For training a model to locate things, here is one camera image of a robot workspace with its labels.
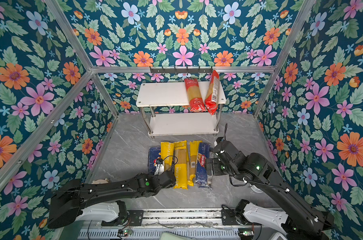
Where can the beige round clock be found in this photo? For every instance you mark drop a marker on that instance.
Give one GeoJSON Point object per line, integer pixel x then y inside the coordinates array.
{"type": "Point", "coordinates": [101, 181]}

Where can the white alarm clock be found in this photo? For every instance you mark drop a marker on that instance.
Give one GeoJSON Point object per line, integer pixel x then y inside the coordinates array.
{"type": "Point", "coordinates": [256, 189]}

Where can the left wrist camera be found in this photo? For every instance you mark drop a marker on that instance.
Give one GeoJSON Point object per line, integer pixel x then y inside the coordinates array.
{"type": "Point", "coordinates": [158, 163]}

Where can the yellow wholewheat spaghetti bag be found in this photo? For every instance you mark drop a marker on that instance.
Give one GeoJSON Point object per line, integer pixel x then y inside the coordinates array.
{"type": "Point", "coordinates": [166, 153]}

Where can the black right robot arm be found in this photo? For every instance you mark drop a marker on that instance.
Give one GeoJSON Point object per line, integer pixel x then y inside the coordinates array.
{"type": "Point", "coordinates": [297, 219]}

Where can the red-ended spaghetti bag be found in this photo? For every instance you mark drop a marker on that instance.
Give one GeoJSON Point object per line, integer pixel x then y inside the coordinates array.
{"type": "Point", "coordinates": [211, 98]}

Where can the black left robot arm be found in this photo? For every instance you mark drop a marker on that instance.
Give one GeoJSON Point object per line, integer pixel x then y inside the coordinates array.
{"type": "Point", "coordinates": [76, 201]}

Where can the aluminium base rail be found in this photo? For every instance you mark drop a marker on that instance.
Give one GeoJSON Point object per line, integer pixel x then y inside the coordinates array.
{"type": "Point", "coordinates": [179, 224]}

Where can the yellow Pastatime spaghetti bag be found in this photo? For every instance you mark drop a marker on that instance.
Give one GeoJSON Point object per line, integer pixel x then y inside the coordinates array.
{"type": "Point", "coordinates": [180, 165]}

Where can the clear spaghetti bag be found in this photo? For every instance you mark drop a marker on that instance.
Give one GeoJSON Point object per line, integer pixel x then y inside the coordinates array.
{"type": "Point", "coordinates": [209, 182]}

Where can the white two-tier shelf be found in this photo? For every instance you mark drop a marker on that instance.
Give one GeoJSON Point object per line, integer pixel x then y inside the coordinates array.
{"type": "Point", "coordinates": [173, 94]}

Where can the red Barilla spaghetti bag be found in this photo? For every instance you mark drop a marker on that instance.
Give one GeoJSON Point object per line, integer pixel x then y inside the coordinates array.
{"type": "Point", "coordinates": [195, 100]}

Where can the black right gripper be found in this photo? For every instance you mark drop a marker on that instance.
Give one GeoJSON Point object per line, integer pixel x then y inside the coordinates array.
{"type": "Point", "coordinates": [215, 171]}

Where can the blue Barilla pasta bag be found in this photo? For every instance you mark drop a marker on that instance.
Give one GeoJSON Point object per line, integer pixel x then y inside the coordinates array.
{"type": "Point", "coordinates": [153, 154]}

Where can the metal hook rail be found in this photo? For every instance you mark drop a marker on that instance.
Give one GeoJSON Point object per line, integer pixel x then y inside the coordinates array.
{"type": "Point", "coordinates": [180, 70]}

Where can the blue Barilla spaghetti bag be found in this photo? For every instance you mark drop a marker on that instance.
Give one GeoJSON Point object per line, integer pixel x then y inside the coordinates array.
{"type": "Point", "coordinates": [201, 176]}

